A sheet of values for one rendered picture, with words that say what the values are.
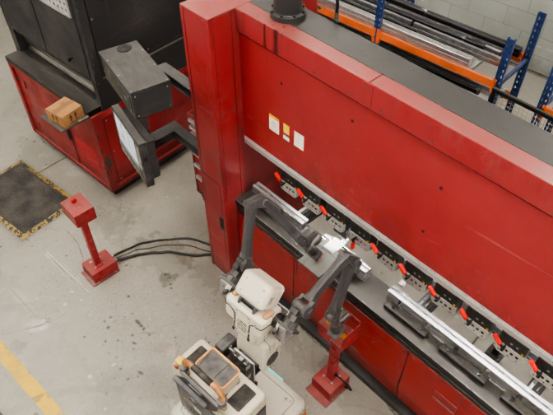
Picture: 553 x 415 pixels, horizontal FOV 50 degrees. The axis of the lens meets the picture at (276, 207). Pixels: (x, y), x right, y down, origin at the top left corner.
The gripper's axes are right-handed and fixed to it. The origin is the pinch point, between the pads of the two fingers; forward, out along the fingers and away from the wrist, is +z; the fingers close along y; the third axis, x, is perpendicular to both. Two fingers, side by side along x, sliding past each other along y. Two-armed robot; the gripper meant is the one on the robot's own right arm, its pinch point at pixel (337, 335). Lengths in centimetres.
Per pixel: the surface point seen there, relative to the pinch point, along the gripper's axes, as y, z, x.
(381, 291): 38.7, -0.5, -0.9
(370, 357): 12.8, 43.3, -12.5
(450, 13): 421, 158, 225
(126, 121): -5, -85, 163
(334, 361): -6.3, 38.4, 1.7
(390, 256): 45, -40, -3
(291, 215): 39, -9, 77
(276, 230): 26, -3, 80
